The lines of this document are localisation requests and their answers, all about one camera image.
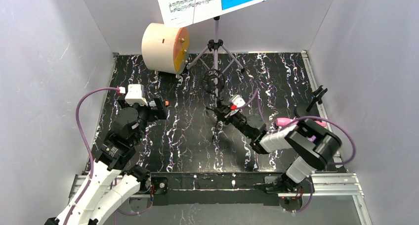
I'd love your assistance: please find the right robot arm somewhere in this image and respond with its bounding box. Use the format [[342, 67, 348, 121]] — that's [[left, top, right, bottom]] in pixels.
[[212, 105, 342, 193]]

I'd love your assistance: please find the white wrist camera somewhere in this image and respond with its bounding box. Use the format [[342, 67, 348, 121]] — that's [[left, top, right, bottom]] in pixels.
[[229, 94, 246, 110], [118, 84, 148, 108]]

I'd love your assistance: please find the purple cable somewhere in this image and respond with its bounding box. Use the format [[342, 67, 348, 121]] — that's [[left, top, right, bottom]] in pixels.
[[240, 89, 357, 214], [62, 87, 126, 225]]

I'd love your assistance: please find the pink microphone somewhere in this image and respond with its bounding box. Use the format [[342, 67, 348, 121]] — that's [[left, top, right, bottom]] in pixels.
[[275, 118, 327, 127]]

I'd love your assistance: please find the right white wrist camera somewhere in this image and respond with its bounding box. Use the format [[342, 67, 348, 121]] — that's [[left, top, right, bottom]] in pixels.
[[229, 94, 246, 110]]

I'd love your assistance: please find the white sheet music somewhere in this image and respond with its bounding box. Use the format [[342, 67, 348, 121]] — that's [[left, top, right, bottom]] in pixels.
[[154, 0, 274, 28]]

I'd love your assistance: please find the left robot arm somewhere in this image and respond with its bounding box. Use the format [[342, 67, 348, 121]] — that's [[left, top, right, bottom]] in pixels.
[[45, 97, 169, 225]]

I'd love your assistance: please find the black tripod mic stand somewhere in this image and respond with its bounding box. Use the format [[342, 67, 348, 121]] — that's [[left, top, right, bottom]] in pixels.
[[201, 69, 226, 131]]

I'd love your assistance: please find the silver tripod music stand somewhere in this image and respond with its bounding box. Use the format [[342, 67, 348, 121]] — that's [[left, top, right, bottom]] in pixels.
[[186, 16, 246, 78]]

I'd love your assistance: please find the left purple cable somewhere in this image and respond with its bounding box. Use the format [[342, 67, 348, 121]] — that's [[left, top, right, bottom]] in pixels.
[[62, 87, 126, 225]]

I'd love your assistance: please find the black round-base mic stand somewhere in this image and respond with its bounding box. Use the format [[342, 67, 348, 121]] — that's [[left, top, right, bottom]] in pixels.
[[294, 85, 328, 118]]

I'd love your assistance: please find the cream and orange drum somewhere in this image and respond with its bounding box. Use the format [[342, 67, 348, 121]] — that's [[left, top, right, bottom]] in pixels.
[[141, 23, 190, 75]]

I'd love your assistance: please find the aluminium frame rail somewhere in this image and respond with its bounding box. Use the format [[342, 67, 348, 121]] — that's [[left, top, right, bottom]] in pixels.
[[62, 173, 372, 225]]

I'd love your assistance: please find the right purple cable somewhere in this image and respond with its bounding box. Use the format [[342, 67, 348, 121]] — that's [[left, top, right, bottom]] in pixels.
[[240, 89, 357, 214]]

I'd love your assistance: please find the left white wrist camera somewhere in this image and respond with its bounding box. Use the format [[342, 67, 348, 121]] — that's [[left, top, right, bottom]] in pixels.
[[118, 84, 148, 108]]

